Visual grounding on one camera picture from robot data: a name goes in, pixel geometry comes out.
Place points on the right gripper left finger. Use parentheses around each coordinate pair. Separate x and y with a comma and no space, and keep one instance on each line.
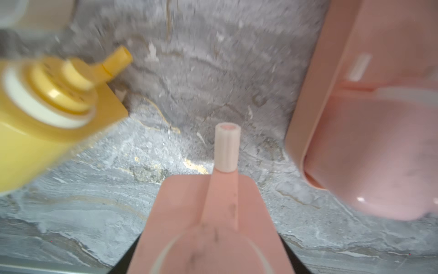
(121,267)

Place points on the yellow pencil sharpener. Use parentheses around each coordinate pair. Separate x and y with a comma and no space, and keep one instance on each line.
(50,105)

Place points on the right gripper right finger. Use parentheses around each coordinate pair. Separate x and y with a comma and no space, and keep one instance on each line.
(298,266)

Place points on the pink pencil sharpener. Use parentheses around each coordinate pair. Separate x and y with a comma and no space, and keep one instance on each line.
(211,224)
(377,151)

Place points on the pink storage tray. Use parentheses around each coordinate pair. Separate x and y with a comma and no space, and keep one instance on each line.
(363,45)

